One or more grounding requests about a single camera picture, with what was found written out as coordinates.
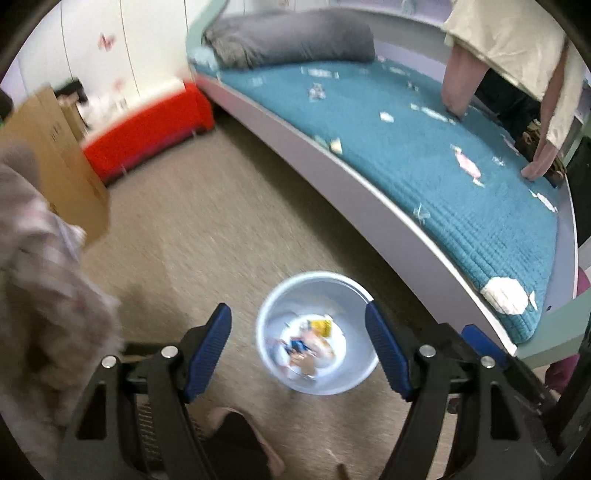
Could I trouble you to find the light blue pillow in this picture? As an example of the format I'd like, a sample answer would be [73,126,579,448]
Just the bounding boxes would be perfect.
[188,46,218,70]

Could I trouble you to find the pile of snack wrappers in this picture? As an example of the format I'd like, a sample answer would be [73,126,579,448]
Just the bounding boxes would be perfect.
[272,314,338,381]

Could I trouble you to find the cream hanging shirt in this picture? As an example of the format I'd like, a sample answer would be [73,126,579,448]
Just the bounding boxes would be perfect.
[441,0,587,148]

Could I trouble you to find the dark hanging garment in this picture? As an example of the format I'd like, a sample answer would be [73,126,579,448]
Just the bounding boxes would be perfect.
[475,69,541,139]

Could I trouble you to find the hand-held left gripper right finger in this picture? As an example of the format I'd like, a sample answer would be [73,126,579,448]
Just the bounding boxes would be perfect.
[364,301,561,480]

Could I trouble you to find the brown patterned cloth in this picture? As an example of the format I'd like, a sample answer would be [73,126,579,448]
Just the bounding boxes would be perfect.
[515,119,566,182]

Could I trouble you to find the mint and white bunk bed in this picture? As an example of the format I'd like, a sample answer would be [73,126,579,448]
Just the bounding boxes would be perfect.
[185,0,591,370]

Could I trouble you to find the teal quilted mattress cover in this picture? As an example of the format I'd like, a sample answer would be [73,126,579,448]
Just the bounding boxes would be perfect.
[189,58,561,344]

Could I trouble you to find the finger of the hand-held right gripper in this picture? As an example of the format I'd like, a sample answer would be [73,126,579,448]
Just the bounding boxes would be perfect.
[461,324,554,412]

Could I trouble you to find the magenta cushion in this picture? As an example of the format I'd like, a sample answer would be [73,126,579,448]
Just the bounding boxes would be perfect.
[545,355,583,393]

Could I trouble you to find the red bench with white top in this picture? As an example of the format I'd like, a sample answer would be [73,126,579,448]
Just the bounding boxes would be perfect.
[82,79,215,185]

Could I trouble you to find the pink hanging garment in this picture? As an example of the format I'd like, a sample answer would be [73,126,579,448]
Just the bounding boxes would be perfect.
[441,44,571,182]

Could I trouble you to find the grey duvet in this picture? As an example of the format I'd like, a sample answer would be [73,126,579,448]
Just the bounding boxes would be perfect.
[202,8,377,70]

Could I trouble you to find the light blue plastic bucket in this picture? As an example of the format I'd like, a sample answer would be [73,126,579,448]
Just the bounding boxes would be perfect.
[255,271,382,396]

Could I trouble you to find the large cardboard box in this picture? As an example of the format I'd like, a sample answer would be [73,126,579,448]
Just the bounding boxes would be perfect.
[0,84,112,245]

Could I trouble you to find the black cloth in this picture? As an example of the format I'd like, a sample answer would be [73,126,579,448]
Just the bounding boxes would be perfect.
[55,79,88,104]

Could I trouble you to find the grey checked table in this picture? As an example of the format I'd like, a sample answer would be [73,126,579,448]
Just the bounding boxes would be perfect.
[0,138,125,462]

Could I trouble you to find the small cardboard box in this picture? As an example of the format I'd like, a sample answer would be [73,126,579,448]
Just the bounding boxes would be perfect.
[58,99,88,139]

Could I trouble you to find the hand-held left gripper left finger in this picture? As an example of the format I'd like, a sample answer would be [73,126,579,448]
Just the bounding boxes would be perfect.
[53,302,232,480]

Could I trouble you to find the white plastic bag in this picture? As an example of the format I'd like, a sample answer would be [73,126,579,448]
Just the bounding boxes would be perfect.
[78,92,125,121]

